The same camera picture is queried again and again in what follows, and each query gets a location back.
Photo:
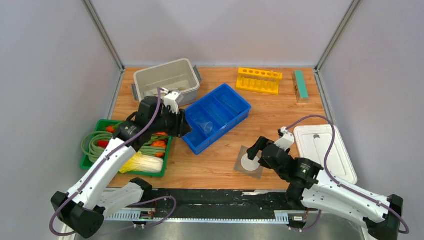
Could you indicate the wire gauze with ceramic centre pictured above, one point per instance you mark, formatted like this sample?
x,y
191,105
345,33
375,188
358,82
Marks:
x,y
246,166

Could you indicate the small orange carrot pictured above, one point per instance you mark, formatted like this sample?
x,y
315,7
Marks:
x,y
160,155

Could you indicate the white tray lid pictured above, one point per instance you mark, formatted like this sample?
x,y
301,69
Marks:
x,y
313,141

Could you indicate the grey plastic tub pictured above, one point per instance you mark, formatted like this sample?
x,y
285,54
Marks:
x,y
171,76

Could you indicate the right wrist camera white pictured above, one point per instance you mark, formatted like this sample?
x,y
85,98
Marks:
x,y
286,139

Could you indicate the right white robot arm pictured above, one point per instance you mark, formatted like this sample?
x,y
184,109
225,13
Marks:
x,y
311,187

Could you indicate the clear glass test tube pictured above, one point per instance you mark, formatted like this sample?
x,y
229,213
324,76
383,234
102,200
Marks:
x,y
274,82

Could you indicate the yellow test tube rack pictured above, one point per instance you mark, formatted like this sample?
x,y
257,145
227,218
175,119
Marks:
x,y
255,80

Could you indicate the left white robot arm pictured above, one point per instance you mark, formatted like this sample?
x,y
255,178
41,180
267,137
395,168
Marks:
x,y
84,207

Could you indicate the yellow napa cabbage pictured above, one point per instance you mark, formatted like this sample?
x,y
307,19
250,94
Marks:
x,y
143,163

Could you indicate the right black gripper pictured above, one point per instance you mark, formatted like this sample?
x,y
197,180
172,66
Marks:
x,y
261,142

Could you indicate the green and gold box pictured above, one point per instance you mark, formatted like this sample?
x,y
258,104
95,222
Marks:
x,y
300,88

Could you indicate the clay pipe triangle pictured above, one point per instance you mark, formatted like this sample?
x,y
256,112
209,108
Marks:
x,y
152,92

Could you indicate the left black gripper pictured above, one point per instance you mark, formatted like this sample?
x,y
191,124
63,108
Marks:
x,y
181,127

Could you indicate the green long beans bundle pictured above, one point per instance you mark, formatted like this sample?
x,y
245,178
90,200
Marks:
x,y
89,144

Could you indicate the red chilli pepper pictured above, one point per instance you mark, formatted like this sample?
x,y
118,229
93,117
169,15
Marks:
x,y
102,144

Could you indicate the blue divided plastic tray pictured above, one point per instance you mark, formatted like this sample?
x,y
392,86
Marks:
x,y
210,108

